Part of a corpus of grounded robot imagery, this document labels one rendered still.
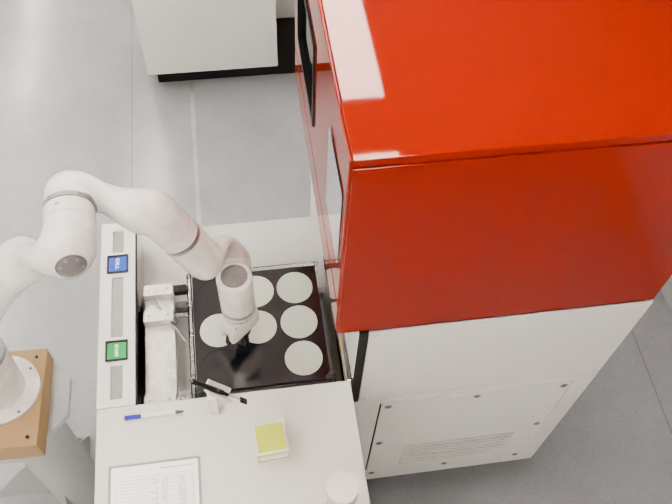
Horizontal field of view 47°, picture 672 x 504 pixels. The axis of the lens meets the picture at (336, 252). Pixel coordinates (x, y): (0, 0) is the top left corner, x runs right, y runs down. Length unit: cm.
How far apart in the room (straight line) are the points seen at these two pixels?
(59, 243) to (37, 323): 178
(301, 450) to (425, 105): 93
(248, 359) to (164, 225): 62
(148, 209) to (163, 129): 224
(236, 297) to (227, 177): 179
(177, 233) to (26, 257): 29
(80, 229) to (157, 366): 66
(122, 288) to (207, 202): 138
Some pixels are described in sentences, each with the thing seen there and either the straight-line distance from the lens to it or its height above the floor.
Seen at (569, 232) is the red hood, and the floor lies 155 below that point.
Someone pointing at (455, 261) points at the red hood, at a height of 149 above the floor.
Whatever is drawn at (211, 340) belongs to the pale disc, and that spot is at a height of 90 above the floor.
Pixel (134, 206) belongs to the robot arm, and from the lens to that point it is 153.
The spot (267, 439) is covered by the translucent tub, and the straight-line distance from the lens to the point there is 182.
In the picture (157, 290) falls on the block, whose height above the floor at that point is 91.
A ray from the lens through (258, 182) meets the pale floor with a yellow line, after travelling 350.
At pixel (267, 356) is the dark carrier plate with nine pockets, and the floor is 90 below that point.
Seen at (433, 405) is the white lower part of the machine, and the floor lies 72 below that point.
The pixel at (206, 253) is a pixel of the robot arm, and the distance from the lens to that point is 165.
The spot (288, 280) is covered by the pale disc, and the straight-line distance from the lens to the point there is 215.
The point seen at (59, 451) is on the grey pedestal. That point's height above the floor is 55.
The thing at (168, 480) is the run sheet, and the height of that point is 97.
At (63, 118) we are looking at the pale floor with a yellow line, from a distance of 390.
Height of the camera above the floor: 275
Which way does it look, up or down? 57 degrees down
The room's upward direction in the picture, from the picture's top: 4 degrees clockwise
